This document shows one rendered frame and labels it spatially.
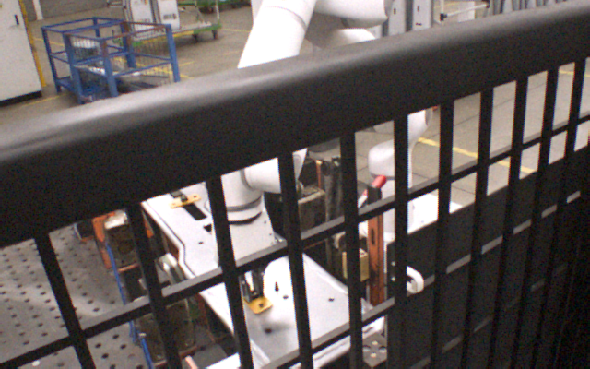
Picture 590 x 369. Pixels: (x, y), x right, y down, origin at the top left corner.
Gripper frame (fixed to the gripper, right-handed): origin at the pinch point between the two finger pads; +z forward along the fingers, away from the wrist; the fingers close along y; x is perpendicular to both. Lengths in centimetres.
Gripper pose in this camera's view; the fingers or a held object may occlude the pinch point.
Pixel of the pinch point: (251, 286)
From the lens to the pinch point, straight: 93.4
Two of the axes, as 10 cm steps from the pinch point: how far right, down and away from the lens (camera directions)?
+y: -8.4, 2.9, -4.6
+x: 5.4, 3.0, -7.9
